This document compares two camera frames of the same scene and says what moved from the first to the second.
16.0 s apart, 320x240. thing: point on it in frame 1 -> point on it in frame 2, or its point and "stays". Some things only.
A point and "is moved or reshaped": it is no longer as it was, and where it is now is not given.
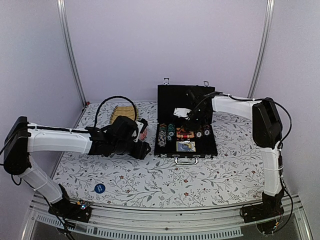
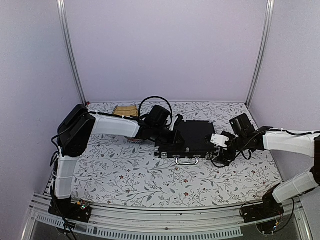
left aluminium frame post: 63,10 stays
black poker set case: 186,127 is moved or reshaped
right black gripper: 194,126 -> 222,154
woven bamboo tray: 128,111 stays
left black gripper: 141,152 -> 174,140
